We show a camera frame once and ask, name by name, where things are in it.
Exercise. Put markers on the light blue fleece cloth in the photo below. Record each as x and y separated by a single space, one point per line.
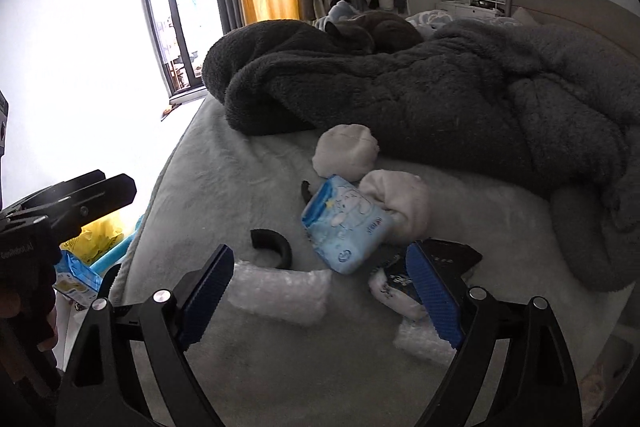
342 11

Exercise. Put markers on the dark grey fleece blanket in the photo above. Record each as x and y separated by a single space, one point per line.
450 107

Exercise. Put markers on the blue tissue packet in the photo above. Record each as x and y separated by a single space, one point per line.
340 227

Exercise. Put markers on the white sock ball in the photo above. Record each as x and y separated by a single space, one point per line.
345 152
405 202

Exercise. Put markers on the person's left hand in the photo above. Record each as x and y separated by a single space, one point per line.
47 329

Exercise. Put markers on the blue plush toy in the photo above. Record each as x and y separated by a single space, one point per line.
114 259

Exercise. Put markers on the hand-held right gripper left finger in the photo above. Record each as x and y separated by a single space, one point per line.
210 297

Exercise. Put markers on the light patterned quilt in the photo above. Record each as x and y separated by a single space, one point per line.
435 19

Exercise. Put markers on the blue paper bag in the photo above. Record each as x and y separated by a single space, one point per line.
75 274

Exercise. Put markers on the yellow plastic bag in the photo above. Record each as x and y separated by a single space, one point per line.
95 242

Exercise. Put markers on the black framed glass door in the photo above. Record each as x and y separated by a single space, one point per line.
150 7

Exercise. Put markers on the black curved plastic piece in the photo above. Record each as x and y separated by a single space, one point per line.
285 252

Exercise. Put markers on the clear bubble wrap piece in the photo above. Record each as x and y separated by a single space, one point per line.
280 292
420 347

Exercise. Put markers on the black and white packet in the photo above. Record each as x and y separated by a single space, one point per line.
390 292

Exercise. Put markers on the beige headboard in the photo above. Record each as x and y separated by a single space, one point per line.
575 7

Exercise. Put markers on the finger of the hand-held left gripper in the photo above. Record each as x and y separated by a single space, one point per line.
95 204
65 189

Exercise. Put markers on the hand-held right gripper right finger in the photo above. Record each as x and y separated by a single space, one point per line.
435 297

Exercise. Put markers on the small orange floor item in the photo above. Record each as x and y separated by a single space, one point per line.
169 111

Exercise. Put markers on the light grey bed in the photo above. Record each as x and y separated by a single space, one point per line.
250 187

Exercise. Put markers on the flat black packet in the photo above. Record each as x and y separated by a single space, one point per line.
450 257

